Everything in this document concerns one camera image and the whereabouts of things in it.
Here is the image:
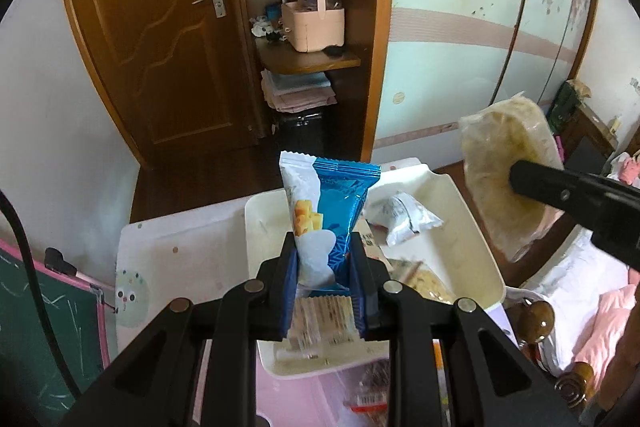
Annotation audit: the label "pink handled basket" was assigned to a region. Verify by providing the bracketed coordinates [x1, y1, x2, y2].
[280, 0, 347, 54]

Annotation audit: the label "stack of folded cloths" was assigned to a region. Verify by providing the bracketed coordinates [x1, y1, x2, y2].
[260, 69, 337, 114]

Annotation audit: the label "pink pillow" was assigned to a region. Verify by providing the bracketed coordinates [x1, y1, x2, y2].
[575, 282, 640, 383]

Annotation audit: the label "pink cartoon tablecloth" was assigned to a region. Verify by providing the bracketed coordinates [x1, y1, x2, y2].
[115, 189, 451, 427]

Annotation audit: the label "brown wooden door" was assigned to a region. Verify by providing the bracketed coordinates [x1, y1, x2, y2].
[56, 0, 273, 170]

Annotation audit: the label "white grey print packet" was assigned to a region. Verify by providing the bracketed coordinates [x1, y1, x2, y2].
[366, 193, 444, 248]

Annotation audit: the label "clear yellow chips packet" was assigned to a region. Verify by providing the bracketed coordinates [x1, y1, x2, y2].
[387, 258, 457, 305]

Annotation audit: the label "wooden bedpost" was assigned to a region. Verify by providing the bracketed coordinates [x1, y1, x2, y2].
[517, 299, 557, 345]

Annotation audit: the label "clear brown print cake packet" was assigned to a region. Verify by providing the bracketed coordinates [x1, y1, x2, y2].
[286, 294, 362, 350]

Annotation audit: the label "black waste bin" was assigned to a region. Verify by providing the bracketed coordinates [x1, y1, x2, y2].
[274, 107, 337, 158]

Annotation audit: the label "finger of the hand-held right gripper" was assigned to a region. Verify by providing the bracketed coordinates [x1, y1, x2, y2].
[509, 159, 640, 273]

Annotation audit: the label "black cable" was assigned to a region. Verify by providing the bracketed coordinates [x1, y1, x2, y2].
[0, 191, 82, 399]

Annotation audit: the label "white plastic tray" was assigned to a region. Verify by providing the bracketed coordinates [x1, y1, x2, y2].
[244, 157, 506, 380]

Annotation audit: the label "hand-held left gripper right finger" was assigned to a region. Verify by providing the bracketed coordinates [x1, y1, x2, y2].
[348, 232, 581, 427]

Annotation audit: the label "clear golden crisp packet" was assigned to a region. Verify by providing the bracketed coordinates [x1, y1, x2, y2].
[459, 94, 567, 264]

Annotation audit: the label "dark wooden cabinet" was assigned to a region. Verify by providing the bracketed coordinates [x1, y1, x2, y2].
[550, 79, 621, 174]

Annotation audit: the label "blue white snack packet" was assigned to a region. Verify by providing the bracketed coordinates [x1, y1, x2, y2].
[278, 150, 382, 295]

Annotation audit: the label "small black white toys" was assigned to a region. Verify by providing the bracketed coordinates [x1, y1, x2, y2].
[250, 14, 287, 44]

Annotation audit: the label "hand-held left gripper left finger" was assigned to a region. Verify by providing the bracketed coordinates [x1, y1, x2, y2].
[60, 232, 301, 427]

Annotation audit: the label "floral sliding wardrobe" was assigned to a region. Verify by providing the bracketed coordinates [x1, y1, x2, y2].
[372, 0, 603, 164]

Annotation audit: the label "green chalkboard pink frame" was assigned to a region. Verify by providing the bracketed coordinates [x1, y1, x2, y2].
[0, 241, 112, 414]

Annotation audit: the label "red label nut packet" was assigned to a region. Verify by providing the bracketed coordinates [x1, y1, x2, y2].
[345, 357, 392, 415]

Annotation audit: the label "white bedding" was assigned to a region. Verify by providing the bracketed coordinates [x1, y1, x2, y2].
[525, 227, 632, 373]

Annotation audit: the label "wooden corner shelf unit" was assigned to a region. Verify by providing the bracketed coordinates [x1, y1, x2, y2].
[232, 0, 396, 164]

